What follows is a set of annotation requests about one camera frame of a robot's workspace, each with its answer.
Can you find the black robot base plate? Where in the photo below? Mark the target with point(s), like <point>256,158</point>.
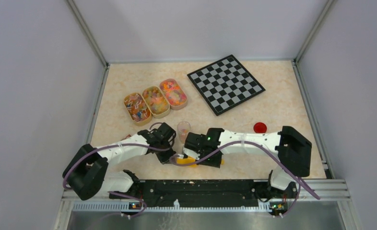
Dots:
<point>209,193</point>

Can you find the yellow tray with lollipops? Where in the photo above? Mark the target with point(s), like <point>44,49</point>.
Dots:
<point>138,109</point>

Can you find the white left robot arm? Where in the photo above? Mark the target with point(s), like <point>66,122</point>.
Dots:
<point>92,168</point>

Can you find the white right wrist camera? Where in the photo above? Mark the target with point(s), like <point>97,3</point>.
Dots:
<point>191,153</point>

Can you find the pink tray with candies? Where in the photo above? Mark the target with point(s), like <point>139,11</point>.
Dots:
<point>174,94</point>

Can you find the black white chessboard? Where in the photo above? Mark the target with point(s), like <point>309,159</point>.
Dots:
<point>225,84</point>

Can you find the yellow plastic scoop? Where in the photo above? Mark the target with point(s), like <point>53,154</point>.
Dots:
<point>180,160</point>

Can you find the red jar lid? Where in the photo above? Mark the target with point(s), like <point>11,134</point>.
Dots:
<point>260,127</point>

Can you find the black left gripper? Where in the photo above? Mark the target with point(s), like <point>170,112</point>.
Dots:
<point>165,158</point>

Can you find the cream tray with gummies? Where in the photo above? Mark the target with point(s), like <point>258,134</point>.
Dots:
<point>156,102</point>

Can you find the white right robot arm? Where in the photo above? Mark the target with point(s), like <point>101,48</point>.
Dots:
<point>288,148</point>

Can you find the clear glass jar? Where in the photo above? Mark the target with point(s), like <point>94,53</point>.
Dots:
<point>183,128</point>

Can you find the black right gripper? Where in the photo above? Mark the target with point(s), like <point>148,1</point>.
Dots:
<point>217,163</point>

